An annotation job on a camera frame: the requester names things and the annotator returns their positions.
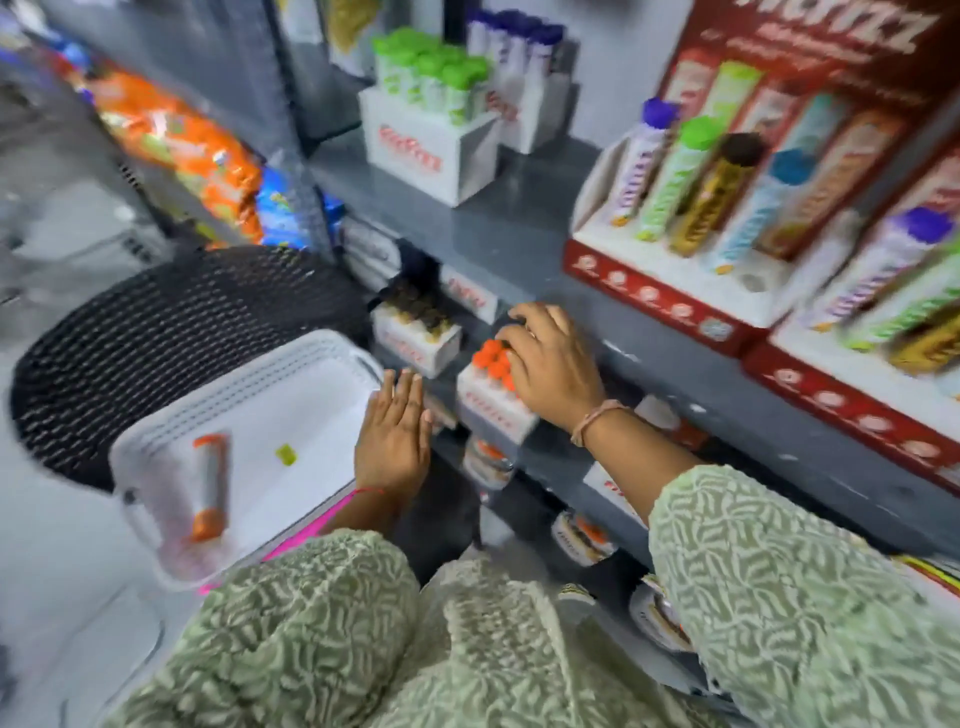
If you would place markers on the person's right hand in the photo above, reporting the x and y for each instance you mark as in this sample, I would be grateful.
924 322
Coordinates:
555 371

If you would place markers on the person's left hand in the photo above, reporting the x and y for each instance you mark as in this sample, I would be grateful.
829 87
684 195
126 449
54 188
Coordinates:
391 450

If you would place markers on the person's right fingers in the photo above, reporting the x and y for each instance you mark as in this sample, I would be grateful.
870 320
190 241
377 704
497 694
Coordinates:
536 322

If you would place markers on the person's left fingers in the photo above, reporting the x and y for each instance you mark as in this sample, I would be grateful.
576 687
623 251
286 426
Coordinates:
397 401

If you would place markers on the white plastic basket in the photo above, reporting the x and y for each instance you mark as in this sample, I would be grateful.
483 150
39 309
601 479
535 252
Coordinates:
300 405

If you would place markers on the person's right forearm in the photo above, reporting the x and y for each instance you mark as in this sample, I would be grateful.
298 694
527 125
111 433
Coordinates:
750 555

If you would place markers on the person's left forearm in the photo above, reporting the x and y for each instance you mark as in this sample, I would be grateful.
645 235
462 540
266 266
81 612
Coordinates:
360 514

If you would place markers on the cluster of orange-capped tubes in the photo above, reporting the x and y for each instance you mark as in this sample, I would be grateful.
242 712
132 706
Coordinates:
491 360

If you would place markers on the white carton with red print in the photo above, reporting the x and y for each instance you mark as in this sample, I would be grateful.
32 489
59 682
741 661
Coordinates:
611 495
469 294

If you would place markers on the red wrist thread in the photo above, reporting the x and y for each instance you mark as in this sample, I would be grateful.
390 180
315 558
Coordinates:
367 491

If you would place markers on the cluster of dark-capped tubes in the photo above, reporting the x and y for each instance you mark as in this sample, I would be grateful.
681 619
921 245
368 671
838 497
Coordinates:
420 307

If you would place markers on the grey metal shelf rack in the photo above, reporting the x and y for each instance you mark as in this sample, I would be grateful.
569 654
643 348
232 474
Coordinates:
517 225

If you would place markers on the white and orange jar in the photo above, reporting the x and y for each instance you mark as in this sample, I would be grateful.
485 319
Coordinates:
581 538
487 465
660 619

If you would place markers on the small yellow sticker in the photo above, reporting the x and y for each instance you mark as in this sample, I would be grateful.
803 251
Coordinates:
286 454

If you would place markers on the red cardboard display stand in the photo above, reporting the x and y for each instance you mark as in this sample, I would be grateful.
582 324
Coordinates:
660 285
832 397

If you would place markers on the stack of white cartons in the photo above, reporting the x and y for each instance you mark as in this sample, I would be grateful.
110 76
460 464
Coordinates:
371 251

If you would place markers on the pink strip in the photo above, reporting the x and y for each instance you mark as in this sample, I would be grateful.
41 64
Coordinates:
300 536

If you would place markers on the purple-capped white tube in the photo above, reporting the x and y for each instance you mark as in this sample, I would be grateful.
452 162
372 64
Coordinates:
877 266
637 169

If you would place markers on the green-capped tube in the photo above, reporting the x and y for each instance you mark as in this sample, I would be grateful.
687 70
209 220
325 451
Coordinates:
911 307
675 184

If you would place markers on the large white display box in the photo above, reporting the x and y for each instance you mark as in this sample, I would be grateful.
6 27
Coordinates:
420 154

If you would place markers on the orange-capped white tube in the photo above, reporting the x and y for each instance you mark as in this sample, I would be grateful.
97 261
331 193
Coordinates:
210 487

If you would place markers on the brown-capped gold tube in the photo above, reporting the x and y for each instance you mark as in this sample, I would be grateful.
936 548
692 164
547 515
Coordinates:
930 349
712 199

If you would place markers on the black woven basket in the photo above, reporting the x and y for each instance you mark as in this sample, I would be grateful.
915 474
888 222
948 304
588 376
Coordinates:
187 330

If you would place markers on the blue snack packet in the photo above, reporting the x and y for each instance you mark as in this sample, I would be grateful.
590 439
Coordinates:
281 210

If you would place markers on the green patterned garment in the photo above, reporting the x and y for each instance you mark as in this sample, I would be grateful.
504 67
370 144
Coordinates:
360 637

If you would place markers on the blue-capped tube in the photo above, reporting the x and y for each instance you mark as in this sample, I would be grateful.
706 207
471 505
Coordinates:
757 214

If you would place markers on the cluster of green-capped tubes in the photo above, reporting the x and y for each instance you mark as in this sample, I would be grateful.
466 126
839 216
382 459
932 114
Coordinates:
431 71

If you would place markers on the cluster of purple-capped tubes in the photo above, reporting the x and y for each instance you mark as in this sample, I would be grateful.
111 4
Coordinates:
517 41

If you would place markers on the pile of orange snack packets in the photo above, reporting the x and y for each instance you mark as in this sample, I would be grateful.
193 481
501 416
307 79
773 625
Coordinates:
187 150

